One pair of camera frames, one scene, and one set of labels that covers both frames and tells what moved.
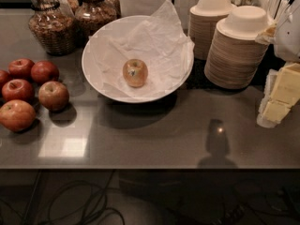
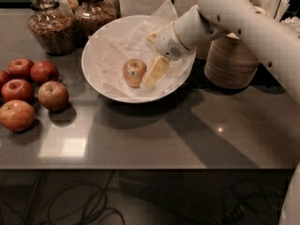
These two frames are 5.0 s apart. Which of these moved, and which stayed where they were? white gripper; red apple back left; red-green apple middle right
Moved: white gripper
Stayed: red apple back left; red-green apple middle right
